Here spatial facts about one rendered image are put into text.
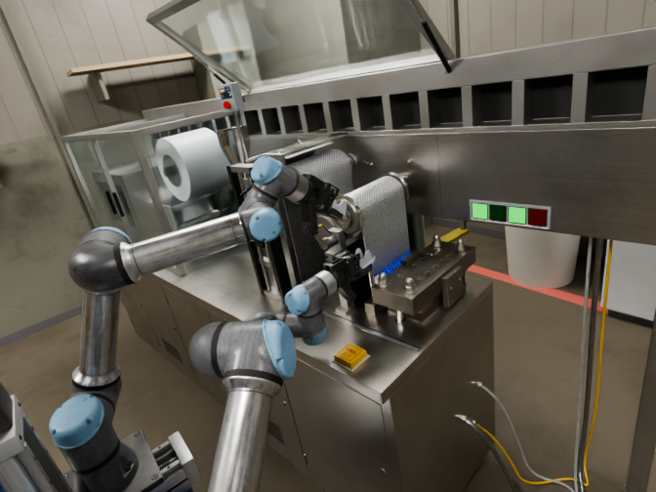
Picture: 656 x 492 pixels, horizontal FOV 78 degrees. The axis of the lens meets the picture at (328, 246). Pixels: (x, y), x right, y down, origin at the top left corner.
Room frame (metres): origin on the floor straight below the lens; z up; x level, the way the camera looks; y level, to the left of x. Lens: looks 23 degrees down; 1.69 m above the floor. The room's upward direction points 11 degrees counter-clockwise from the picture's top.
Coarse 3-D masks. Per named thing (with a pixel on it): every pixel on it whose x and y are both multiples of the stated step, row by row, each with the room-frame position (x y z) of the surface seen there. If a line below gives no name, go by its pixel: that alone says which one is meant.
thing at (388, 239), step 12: (396, 216) 1.34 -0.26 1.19; (372, 228) 1.25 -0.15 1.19; (384, 228) 1.28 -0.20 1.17; (396, 228) 1.33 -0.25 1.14; (372, 240) 1.24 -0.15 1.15; (384, 240) 1.28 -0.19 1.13; (396, 240) 1.33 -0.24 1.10; (408, 240) 1.37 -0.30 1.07; (372, 252) 1.24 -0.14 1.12; (384, 252) 1.27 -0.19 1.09; (396, 252) 1.32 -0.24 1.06; (384, 264) 1.27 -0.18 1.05
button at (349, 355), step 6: (342, 348) 1.01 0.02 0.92; (348, 348) 1.00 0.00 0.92; (354, 348) 1.00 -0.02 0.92; (360, 348) 0.99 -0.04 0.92; (336, 354) 0.99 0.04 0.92; (342, 354) 0.98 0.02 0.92; (348, 354) 0.98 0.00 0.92; (354, 354) 0.97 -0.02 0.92; (360, 354) 0.97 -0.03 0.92; (366, 354) 0.98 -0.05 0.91; (336, 360) 0.98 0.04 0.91; (342, 360) 0.96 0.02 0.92; (348, 360) 0.95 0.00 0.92; (354, 360) 0.95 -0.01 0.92; (360, 360) 0.96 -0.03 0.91; (348, 366) 0.94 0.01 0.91; (354, 366) 0.95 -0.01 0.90
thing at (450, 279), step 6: (450, 270) 1.18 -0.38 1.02; (456, 270) 1.18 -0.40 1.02; (462, 270) 1.20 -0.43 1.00; (444, 276) 1.15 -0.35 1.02; (450, 276) 1.15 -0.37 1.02; (456, 276) 1.17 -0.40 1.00; (462, 276) 1.20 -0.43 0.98; (444, 282) 1.14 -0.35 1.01; (450, 282) 1.15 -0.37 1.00; (456, 282) 1.17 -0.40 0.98; (462, 282) 1.20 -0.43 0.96; (444, 288) 1.14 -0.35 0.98; (450, 288) 1.14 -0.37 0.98; (456, 288) 1.17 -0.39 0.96; (462, 288) 1.19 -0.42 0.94; (444, 294) 1.14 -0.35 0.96; (450, 294) 1.14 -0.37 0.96; (456, 294) 1.17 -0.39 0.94; (462, 294) 1.19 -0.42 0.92; (444, 300) 1.14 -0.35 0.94; (450, 300) 1.14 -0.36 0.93; (456, 300) 1.17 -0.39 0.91; (444, 306) 1.15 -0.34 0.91; (450, 306) 1.14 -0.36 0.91
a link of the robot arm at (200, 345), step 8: (264, 312) 1.09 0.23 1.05; (280, 312) 1.08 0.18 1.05; (248, 320) 0.93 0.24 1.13; (280, 320) 1.04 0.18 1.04; (200, 328) 0.75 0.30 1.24; (208, 328) 0.72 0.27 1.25; (216, 328) 0.72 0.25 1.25; (200, 336) 0.71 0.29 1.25; (208, 336) 0.70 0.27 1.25; (192, 344) 0.71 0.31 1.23; (200, 344) 0.70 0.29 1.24; (208, 344) 0.69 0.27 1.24; (192, 352) 0.70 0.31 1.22; (200, 352) 0.68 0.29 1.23; (208, 352) 0.68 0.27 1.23; (192, 360) 0.70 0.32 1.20; (200, 360) 0.68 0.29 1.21; (208, 360) 0.67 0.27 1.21; (200, 368) 0.68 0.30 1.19; (208, 368) 0.67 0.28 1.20; (216, 376) 0.67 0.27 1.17
